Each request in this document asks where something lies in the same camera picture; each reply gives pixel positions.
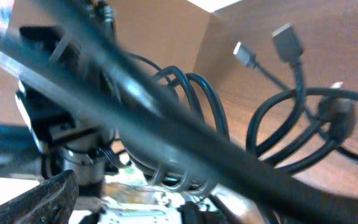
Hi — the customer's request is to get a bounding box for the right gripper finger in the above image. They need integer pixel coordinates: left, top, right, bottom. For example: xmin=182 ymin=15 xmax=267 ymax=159
xmin=0 ymin=170 xmax=79 ymax=223

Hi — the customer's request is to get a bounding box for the right camera cable black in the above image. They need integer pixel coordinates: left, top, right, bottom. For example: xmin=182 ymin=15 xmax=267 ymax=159
xmin=0 ymin=0 xmax=358 ymax=224

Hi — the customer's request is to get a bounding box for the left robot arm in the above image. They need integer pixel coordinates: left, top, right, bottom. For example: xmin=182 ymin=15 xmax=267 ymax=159
xmin=0 ymin=25 xmax=122 ymax=187

